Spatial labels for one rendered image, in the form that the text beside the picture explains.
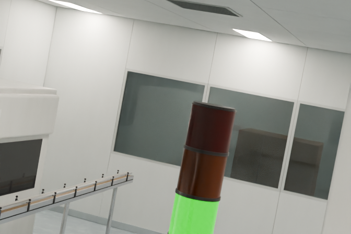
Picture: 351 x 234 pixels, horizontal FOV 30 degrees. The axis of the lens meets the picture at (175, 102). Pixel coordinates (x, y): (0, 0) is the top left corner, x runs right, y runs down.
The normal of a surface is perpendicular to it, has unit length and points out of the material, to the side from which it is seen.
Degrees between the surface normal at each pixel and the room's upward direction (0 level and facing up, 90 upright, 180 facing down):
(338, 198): 90
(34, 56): 90
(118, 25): 90
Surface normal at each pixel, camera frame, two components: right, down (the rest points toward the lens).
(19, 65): 0.94, 0.18
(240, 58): -0.29, 0.00
